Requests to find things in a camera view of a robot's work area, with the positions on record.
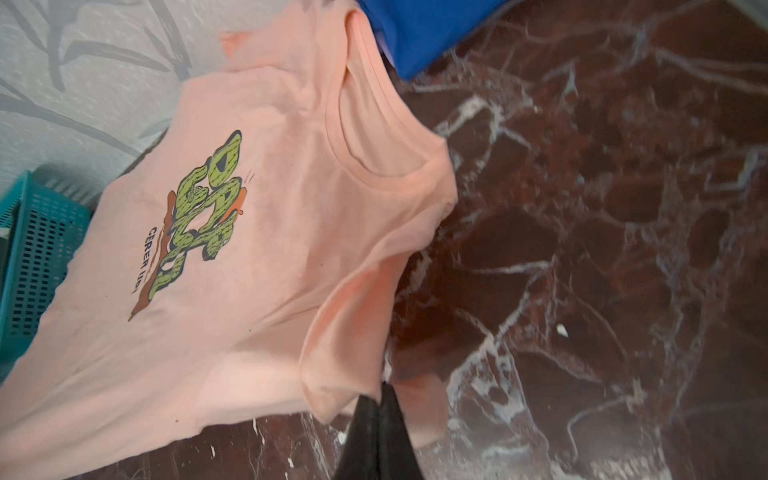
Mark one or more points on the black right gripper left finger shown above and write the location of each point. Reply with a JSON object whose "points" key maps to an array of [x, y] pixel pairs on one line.
{"points": [[360, 457]]}

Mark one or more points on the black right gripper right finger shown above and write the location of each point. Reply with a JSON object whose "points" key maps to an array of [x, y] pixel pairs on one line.
{"points": [[397, 457]]}

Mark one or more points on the pink graphic t-shirt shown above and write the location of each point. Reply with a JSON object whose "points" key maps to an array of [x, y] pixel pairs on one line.
{"points": [[247, 266]]}

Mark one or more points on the teal plastic laundry basket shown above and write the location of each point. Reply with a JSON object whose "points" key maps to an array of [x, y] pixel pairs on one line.
{"points": [[46, 228]]}

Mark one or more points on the blue folded t-shirt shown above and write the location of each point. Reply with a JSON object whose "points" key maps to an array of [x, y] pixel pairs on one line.
{"points": [[415, 33]]}

